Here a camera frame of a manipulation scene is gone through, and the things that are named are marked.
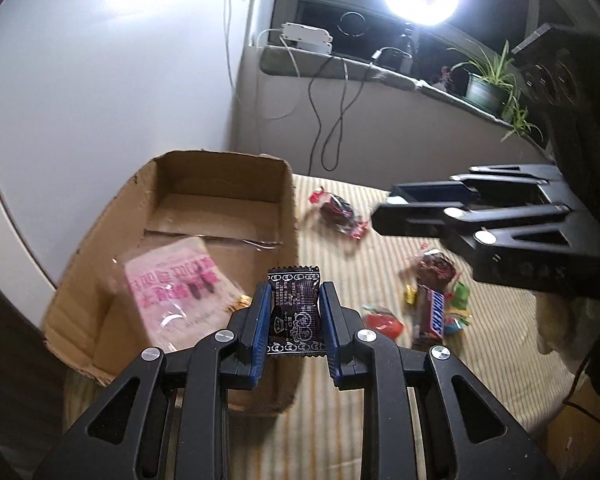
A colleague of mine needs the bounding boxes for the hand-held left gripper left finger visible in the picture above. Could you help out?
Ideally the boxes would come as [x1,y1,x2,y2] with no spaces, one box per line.
[32,282,273,480]

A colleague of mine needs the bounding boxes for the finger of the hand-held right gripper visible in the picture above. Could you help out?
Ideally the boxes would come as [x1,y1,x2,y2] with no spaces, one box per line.
[390,164,568,208]
[371,202,600,296]

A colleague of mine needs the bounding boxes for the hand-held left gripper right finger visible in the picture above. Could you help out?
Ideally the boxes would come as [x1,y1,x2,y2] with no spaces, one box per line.
[320,281,561,480]

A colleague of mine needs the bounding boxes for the black candy packet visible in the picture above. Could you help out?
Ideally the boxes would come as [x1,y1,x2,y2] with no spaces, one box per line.
[266,265,329,358]

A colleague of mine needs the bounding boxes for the red candy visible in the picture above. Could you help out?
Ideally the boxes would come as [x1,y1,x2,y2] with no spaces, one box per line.
[362,305,405,341]
[307,187,371,241]

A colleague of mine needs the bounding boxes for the green candy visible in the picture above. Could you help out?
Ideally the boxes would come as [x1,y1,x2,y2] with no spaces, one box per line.
[450,282,473,311]

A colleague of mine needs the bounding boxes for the dark red snack packet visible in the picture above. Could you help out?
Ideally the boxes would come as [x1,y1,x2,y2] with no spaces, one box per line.
[405,242,458,291]

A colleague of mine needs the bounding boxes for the multicoloured candy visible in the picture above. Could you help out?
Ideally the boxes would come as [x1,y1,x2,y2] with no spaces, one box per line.
[442,310,473,336]

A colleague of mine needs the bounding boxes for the brown chocolate bar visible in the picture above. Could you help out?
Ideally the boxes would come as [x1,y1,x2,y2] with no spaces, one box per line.
[411,285,448,351]

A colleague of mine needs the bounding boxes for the cardboard box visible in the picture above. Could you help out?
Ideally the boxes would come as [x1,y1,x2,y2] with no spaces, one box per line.
[42,149,301,413]

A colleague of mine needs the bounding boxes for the cream cloth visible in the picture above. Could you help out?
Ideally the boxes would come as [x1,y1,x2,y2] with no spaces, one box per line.
[535,292,597,361]

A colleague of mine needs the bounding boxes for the green potted plant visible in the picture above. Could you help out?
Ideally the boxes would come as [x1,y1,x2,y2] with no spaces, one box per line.
[450,40,543,142]

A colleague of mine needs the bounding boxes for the pink snack packet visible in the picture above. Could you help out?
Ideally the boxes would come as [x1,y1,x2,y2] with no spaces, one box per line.
[115,237,251,353]

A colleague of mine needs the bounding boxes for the striped cloth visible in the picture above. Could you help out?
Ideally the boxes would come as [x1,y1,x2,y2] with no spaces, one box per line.
[62,172,591,480]

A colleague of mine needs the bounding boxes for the small purple plant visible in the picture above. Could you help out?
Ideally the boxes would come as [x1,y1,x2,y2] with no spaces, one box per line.
[436,64,457,93]

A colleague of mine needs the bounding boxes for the black adapter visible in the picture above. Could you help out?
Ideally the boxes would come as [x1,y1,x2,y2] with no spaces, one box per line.
[374,47,413,73]

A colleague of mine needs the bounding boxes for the black light stand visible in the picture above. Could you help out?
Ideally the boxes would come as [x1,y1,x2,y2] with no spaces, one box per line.
[399,24,421,58]

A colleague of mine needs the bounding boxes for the white power strip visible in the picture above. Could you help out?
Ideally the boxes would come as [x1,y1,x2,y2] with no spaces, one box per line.
[280,22,334,55]

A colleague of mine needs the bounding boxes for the black cable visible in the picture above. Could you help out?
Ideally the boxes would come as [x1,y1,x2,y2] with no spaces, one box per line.
[307,55,372,172]

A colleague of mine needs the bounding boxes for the white power cable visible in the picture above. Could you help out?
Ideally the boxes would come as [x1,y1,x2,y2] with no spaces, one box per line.
[252,29,302,121]

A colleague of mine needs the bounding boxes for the thin hanging wall cable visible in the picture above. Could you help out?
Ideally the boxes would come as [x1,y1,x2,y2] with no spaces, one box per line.
[224,0,242,103]

